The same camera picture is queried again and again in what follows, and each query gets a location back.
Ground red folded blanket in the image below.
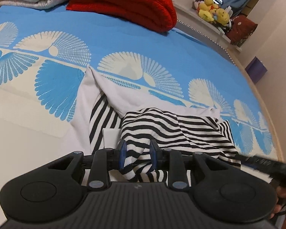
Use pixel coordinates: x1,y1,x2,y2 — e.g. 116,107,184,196
66,0,177,34

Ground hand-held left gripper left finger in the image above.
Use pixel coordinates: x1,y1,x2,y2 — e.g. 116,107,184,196
48,140,128,191

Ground yellow plush toys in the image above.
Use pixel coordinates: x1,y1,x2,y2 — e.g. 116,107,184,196
193,0,231,27

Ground wooden bed frame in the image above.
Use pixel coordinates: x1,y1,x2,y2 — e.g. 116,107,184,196
229,50,286,166

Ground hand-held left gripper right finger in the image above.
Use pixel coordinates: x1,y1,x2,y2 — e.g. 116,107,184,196
149,139,229,191

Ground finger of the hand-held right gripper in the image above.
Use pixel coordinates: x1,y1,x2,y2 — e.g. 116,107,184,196
235,154,272,175

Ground purple box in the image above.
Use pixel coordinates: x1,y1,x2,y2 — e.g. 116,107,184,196
244,57,268,85

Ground dark red cushion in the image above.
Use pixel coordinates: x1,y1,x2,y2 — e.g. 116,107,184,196
225,14,258,47

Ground black white striped hooded shirt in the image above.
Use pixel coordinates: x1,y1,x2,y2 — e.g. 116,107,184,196
70,65,242,189

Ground blue patterned bed sheet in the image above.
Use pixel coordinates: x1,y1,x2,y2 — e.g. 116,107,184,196
0,5,284,220

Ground white window sill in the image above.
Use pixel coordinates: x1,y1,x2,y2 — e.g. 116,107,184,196
174,0,242,53

